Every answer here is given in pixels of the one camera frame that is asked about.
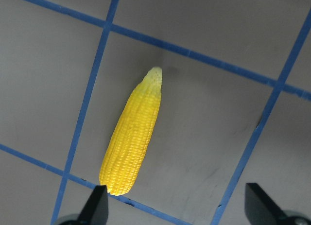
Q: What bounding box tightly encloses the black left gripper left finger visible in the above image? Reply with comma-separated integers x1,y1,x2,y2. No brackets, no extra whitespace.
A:
77,185,109,225

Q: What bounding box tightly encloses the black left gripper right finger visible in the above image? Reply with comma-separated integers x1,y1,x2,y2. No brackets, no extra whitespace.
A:
244,183,295,225

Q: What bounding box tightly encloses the yellow corn cob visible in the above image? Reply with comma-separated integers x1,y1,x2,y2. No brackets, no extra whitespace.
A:
99,67,162,196

